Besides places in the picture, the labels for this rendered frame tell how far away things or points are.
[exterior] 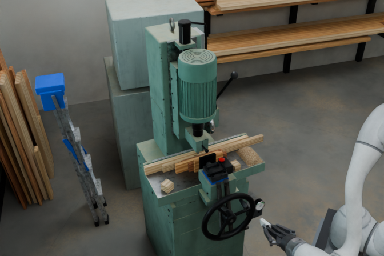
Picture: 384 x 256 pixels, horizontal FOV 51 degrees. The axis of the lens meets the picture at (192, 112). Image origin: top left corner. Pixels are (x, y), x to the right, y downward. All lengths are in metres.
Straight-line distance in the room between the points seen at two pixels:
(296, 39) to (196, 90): 2.63
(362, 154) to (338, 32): 3.05
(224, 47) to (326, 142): 1.31
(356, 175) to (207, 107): 0.70
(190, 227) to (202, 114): 0.64
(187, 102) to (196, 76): 0.14
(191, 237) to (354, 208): 0.95
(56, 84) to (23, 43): 1.79
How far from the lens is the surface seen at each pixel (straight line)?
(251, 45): 4.09
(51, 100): 2.44
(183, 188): 1.98
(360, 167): 1.61
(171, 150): 2.26
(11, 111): 2.91
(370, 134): 1.61
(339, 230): 2.05
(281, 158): 3.61
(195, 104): 1.83
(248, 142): 2.23
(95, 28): 4.11
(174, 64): 1.92
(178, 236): 2.20
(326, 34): 4.48
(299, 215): 3.15
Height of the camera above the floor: 2.28
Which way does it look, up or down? 34 degrees down
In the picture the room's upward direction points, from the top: 1 degrees counter-clockwise
